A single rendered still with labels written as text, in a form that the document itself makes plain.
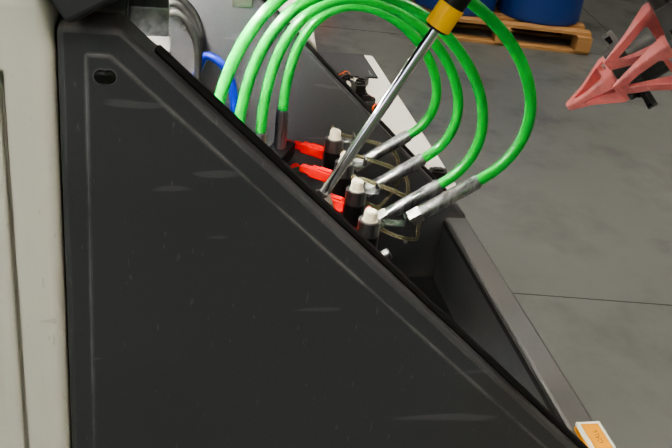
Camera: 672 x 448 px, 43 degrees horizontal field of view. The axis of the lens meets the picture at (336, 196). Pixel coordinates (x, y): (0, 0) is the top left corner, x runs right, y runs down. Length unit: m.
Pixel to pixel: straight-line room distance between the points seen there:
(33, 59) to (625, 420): 2.32
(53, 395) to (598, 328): 2.51
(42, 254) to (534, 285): 2.67
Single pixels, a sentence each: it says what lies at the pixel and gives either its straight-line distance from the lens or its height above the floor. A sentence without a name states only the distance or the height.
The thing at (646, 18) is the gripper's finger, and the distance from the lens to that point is 1.02.
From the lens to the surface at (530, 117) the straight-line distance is 1.03.
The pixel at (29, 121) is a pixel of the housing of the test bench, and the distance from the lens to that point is 0.58.
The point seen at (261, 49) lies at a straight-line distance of 1.01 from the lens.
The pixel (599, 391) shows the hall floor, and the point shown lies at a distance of 2.77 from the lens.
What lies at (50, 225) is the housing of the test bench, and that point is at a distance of 0.61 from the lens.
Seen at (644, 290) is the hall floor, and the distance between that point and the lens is 3.35.
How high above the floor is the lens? 1.61
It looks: 27 degrees down
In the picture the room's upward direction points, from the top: 7 degrees clockwise
